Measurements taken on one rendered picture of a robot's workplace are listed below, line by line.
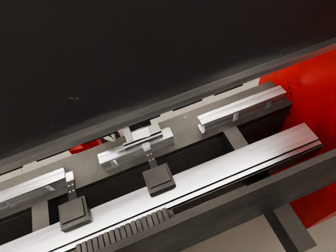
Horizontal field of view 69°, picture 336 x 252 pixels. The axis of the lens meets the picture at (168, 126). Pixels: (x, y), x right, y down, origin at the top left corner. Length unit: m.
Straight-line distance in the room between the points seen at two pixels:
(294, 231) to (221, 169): 0.38
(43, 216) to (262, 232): 1.50
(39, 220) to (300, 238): 1.17
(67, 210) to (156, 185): 0.39
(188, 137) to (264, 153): 0.40
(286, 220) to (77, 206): 0.89
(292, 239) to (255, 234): 0.90
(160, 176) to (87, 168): 0.46
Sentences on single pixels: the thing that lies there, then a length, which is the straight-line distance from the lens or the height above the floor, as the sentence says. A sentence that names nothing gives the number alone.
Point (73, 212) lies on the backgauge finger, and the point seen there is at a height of 1.03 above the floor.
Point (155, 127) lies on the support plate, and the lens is 1.25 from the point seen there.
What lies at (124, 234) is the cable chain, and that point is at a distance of 1.03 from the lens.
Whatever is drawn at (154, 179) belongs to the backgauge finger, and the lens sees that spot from 1.08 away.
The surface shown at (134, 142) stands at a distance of 1.23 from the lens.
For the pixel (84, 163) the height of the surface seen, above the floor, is 0.87.
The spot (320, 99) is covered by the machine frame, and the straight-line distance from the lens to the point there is 1.39.
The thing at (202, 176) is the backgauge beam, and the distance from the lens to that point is 1.12.
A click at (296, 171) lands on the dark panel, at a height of 1.34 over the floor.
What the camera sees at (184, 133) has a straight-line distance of 1.36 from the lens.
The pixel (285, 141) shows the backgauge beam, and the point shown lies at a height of 0.99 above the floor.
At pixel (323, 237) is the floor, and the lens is 2.24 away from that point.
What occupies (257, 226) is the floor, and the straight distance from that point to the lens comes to 2.11.
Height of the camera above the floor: 2.02
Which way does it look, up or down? 55 degrees down
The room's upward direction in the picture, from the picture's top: 11 degrees counter-clockwise
